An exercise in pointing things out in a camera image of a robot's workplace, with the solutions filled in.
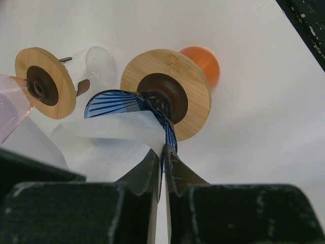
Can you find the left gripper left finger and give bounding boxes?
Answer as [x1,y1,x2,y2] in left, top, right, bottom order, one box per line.
[1,150,161,243]

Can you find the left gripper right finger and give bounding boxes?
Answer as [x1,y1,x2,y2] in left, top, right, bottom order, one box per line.
[164,145,324,243]

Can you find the single white paper filter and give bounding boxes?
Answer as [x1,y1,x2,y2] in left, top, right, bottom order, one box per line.
[50,111,166,182]

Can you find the orange glass carafe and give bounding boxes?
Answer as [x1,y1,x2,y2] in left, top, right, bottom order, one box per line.
[179,46,220,89]

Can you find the pink glass dripper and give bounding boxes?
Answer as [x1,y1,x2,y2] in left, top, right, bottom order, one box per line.
[1,75,36,143]

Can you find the white paper coffee filters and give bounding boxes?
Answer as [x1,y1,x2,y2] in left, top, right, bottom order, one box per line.
[1,117,68,169]

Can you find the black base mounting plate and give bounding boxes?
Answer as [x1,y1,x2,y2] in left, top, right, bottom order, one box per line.
[276,0,324,69]

